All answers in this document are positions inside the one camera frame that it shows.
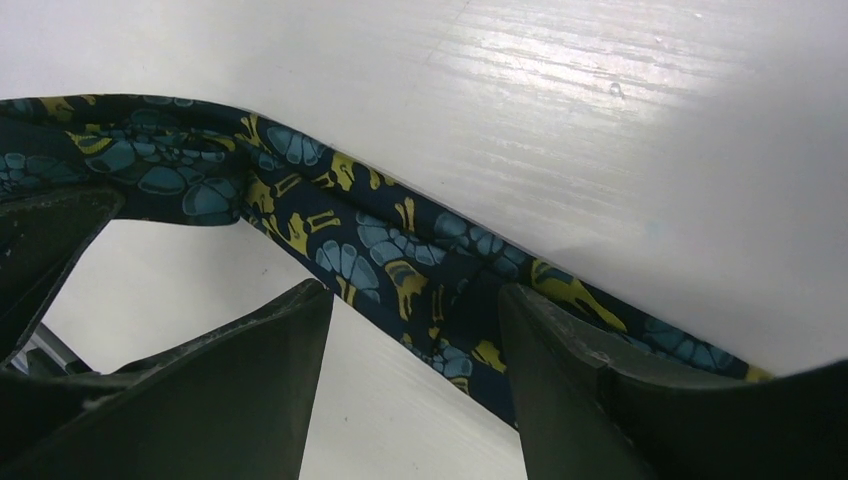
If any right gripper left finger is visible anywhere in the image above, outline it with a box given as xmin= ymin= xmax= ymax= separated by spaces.
xmin=1 ymin=280 xmax=333 ymax=479

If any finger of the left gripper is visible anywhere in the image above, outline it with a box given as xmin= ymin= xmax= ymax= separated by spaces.
xmin=1 ymin=187 xmax=125 ymax=365

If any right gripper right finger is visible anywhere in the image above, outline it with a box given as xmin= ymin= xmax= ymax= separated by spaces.
xmin=498 ymin=284 xmax=847 ymax=479

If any blue patterned tie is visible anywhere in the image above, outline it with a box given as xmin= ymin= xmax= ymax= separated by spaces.
xmin=1 ymin=94 xmax=767 ymax=424

